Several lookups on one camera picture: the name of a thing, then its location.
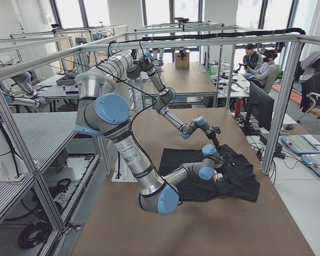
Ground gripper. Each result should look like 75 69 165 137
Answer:
206 131 219 146
219 154 235 181

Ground blue teach pendant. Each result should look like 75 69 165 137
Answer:
281 135 320 155
301 154 320 177

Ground seated person in cap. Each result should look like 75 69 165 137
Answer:
243 44 262 79

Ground red bottle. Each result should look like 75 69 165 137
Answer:
235 97 243 115

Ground office chair with jacket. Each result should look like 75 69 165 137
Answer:
297 51 320 123

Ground black graphic t-shirt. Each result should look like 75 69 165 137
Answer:
158 143 261 203

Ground cardboard box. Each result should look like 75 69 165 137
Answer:
175 50 190 69

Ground seated person with headset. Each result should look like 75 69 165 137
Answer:
245 48 279 93

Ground aluminium frame cage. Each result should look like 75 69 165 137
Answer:
0 28 305 230

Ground black computer monitor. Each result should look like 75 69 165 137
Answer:
243 82 274 135

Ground striped metal work table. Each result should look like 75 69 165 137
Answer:
0 111 102 187

